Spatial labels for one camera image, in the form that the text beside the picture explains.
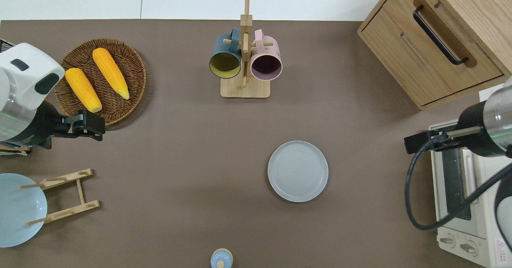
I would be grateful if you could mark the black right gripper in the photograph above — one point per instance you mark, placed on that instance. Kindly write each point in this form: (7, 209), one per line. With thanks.
(476, 140)

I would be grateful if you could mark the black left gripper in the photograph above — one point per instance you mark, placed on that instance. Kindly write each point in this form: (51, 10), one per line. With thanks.
(40, 128)

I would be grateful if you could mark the gray round plate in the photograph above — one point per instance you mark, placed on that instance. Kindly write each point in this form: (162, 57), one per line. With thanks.
(298, 171)

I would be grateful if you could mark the wooden plate rack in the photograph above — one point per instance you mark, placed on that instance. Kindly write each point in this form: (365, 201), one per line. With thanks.
(81, 192)

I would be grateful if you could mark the light blue plate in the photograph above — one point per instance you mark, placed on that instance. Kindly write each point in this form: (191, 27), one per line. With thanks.
(18, 216)

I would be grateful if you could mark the yellow corn cob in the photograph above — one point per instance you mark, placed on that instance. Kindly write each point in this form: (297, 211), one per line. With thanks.
(82, 89)
(110, 72)

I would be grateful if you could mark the round wicker basket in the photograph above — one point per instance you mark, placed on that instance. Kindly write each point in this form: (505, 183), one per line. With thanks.
(132, 76)

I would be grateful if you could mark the wooden drawer cabinet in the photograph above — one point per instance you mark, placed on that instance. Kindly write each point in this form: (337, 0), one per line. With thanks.
(404, 56)

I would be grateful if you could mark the cream oven knob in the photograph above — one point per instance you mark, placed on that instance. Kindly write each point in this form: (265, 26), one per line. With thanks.
(447, 240)
(468, 248)

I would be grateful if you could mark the cream toaster oven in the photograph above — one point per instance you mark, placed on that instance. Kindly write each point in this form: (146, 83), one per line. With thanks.
(484, 228)

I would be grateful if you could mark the teal mug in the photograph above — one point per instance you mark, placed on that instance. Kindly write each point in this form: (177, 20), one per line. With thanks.
(224, 48)

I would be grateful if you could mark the wooden mug tree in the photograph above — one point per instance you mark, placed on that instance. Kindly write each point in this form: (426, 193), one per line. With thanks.
(244, 88)

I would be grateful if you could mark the pink mug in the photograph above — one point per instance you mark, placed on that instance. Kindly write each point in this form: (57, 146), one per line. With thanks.
(268, 50)

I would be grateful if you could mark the light blue lidded jar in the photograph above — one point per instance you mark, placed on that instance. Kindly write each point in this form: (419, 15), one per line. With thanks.
(221, 258)

